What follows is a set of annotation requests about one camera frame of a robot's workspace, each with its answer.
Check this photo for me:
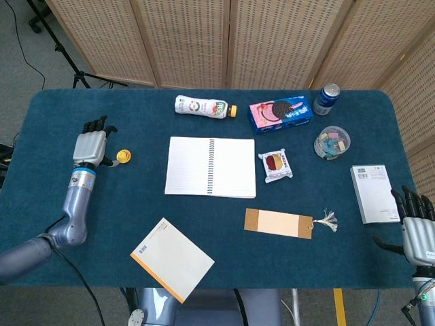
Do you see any brown paper bookmark with tassel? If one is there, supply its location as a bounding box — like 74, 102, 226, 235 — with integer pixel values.
243, 208, 338, 240

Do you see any closed notebook with orange spine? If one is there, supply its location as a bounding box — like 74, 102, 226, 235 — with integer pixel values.
130, 217, 215, 304

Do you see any blue cable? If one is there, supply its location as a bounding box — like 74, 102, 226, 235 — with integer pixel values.
372, 288, 381, 326

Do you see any blue pink cookie box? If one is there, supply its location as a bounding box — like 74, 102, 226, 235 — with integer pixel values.
249, 95, 314, 136

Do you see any white drink bottle yellow cap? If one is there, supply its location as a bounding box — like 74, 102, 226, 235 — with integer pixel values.
174, 94, 239, 120

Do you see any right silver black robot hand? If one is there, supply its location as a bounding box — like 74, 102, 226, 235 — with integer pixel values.
372, 185, 435, 269

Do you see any black tripod stand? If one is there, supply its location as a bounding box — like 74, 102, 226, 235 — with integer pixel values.
26, 0, 128, 90

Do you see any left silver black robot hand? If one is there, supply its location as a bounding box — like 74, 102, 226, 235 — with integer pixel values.
72, 115, 120, 169

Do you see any black device with cables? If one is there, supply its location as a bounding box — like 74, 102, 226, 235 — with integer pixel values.
0, 142, 14, 184

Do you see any white snack cake packet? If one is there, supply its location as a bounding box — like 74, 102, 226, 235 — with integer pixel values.
258, 148, 294, 184

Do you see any open spiral notebook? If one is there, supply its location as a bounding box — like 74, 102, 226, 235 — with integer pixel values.
164, 136, 257, 199

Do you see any metal table leg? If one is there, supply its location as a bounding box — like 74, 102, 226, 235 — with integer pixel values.
291, 288, 302, 326

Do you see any dark blue table mat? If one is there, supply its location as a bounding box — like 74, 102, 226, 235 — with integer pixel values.
0, 88, 421, 289

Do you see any clear tub of coloured clips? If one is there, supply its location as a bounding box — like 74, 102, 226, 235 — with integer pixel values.
313, 126, 351, 161

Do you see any wooden rattan folding screen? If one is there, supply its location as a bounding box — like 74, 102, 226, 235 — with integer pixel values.
46, 0, 435, 204

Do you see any grey-blue robot torso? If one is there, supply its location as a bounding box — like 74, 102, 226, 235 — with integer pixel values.
127, 287, 283, 326

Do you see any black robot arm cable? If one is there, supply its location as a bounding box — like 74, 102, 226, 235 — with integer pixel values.
43, 215, 107, 326

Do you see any white cardboard box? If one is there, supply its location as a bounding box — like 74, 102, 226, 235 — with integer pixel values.
349, 164, 401, 225

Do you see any thin black floor cable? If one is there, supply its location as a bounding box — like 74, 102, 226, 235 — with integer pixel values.
6, 0, 47, 90

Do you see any blue soda can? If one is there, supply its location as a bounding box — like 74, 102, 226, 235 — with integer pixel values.
312, 83, 341, 116

